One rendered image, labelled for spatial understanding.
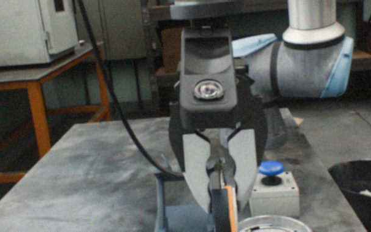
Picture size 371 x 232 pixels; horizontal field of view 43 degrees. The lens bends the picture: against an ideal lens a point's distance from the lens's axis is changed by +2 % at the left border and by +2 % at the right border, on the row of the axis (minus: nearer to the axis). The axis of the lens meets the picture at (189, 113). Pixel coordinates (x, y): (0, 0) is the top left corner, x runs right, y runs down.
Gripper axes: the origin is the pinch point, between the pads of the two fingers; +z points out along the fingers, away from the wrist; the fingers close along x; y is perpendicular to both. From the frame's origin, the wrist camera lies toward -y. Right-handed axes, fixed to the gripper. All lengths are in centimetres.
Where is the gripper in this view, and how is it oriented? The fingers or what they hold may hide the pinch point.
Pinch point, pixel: (223, 203)
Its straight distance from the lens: 48.9
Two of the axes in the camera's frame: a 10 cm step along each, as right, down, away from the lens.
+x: -10.0, 0.8, 0.4
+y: 0.2, -2.7, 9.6
